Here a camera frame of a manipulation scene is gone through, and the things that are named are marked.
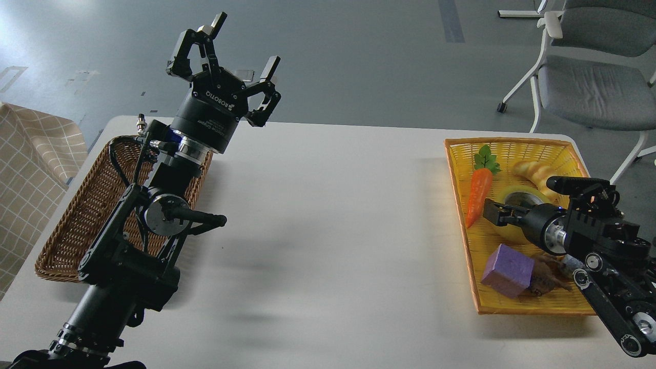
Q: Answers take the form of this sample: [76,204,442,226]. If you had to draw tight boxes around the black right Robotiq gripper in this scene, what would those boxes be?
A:
[483,199,567,255]

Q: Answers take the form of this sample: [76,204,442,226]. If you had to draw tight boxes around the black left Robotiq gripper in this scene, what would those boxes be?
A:
[166,12,282,154]

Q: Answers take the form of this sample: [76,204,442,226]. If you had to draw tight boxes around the yellow tape roll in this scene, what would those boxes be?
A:
[492,185,551,245]

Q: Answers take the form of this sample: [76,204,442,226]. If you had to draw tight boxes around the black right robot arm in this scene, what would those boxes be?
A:
[483,176,655,357]

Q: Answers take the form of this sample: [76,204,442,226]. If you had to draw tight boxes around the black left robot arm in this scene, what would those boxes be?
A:
[2,12,281,368]

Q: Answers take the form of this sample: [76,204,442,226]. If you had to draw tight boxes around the orange toy carrot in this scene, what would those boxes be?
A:
[465,144,501,229]

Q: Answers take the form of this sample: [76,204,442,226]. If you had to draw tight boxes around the toy bread croissant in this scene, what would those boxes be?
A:
[511,160,560,201]

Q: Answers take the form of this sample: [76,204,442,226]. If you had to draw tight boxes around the purple foam block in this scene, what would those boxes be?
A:
[482,243,534,299]

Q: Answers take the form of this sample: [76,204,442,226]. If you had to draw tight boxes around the yellow plastic basket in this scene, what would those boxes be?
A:
[444,137,594,316]

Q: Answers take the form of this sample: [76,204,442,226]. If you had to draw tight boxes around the brown toy figure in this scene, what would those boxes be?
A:
[527,254,572,297]

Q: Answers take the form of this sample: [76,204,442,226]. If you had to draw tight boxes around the small jar with lid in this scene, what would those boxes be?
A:
[558,254,584,279]

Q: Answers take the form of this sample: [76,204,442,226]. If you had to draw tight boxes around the brown wicker basket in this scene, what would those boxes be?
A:
[35,139,213,283]

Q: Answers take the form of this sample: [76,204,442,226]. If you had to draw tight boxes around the grey office chair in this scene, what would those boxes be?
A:
[497,1,655,184]

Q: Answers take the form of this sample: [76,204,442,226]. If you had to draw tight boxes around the beige checkered cloth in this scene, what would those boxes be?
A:
[1,102,88,296]

